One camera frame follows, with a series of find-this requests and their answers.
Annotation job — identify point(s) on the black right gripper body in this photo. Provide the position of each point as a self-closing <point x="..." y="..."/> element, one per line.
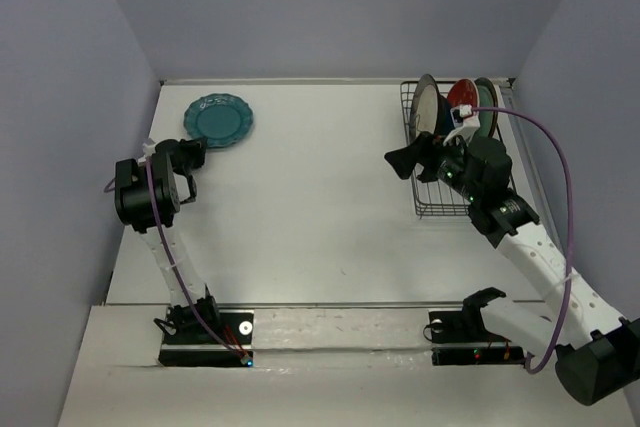
<point x="451" y="171"/>

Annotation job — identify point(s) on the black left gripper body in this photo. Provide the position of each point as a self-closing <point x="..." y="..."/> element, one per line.
<point x="194" y="156"/>

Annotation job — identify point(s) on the navy leaf shaped dish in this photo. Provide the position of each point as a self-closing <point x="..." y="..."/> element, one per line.
<point x="444" y="120"/>

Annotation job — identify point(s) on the silver rimmed cream plate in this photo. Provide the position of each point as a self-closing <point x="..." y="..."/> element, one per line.
<point x="425" y="111"/>

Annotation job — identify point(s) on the teal scalloped plate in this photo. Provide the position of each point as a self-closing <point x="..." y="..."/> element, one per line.
<point x="220" y="119"/>

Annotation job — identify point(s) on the light green round plate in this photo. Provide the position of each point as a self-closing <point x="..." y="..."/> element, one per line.
<point x="485" y="107"/>

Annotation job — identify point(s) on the red teal floral plate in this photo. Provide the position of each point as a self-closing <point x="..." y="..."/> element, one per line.
<point x="463" y="92"/>

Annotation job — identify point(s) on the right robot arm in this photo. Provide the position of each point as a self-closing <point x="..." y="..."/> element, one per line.
<point x="596" y="346"/>

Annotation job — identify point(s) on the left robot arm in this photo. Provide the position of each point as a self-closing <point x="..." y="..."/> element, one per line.
<point x="148" y="194"/>

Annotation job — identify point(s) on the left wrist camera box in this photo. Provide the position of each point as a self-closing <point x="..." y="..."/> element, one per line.
<point x="148" y="149"/>

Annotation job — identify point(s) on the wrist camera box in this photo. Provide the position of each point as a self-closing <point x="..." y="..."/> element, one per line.
<point x="148" y="149"/>
<point x="470" y="124"/>

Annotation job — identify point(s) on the black wire dish rack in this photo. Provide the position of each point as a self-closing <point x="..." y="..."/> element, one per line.
<point x="437" y="199"/>

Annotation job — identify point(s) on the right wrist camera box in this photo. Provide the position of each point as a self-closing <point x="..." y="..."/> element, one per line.
<point x="470" y="124"/>

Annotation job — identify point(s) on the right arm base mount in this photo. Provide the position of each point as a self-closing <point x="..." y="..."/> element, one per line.
<point x="460" y="338"/>

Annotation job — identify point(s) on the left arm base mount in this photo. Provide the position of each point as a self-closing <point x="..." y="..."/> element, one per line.
<point x="194" y="347"/>

